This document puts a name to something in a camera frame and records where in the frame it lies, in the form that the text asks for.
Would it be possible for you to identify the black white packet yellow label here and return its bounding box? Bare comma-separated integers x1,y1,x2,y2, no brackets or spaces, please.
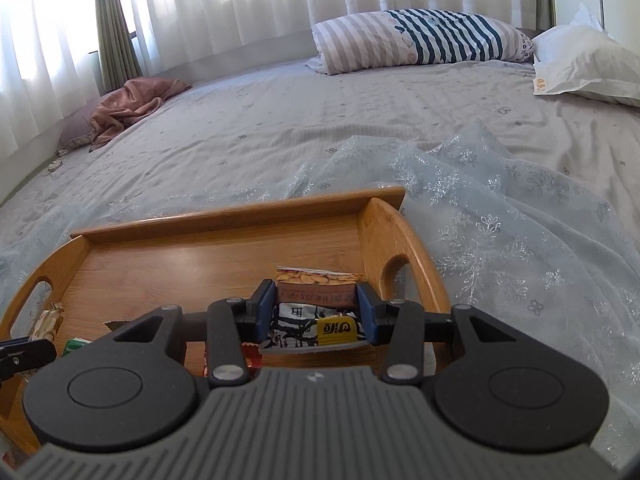
267,302,368,351

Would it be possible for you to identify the beige snack packet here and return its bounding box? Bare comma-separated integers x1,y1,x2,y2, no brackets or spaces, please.
30,306,66,343

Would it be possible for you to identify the pink cloth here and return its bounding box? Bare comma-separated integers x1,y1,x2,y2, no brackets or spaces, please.
89,77,193,153

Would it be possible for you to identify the white pillow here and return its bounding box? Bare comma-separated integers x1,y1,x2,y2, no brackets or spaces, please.
531,2,640,108

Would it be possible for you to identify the white sheer curtain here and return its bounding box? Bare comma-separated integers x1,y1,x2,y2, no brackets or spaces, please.
0,0,551,126

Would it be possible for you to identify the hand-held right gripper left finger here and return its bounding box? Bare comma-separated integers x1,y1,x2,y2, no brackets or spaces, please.
102,280,278,386

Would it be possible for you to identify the brown peanut snack packet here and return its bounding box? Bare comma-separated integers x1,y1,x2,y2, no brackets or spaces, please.
275,267,363,308

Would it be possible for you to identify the red snack packet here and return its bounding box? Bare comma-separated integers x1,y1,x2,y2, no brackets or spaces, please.
200,342,264,377

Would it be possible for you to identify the wooden tray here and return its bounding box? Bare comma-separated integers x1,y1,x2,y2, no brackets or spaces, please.
0,186,453,453

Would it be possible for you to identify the blue grey striped pillow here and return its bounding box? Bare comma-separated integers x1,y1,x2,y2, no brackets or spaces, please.
305,8,535,76

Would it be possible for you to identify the grey bed sheet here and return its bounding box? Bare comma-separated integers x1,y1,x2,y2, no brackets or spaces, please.
0,55,640,311

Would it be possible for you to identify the purple pillow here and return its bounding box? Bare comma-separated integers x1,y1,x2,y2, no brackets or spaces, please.
56,105,101,157

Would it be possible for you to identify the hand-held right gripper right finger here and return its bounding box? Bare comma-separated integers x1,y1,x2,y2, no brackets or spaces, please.
356,282,521,386

